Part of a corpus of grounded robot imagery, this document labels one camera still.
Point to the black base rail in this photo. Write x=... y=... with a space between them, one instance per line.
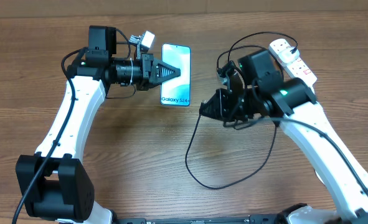
x=252 y=219

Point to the Samsung Galaxy smartphone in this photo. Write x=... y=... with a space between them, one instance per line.
x=176 y=91

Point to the cardboard wall panel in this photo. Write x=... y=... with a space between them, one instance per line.
x=61 y=8

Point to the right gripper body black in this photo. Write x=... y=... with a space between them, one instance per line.
x=240 y=105

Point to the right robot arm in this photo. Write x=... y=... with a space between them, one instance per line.
x=256 y=92

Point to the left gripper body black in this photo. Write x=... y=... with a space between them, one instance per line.
x=147 y=75

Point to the white power strip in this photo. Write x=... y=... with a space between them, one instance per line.
x=296 y=69

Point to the white charger plug adapter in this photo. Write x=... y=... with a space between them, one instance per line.
x=287 y=56

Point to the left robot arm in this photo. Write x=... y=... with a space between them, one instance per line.
x=53 y=181

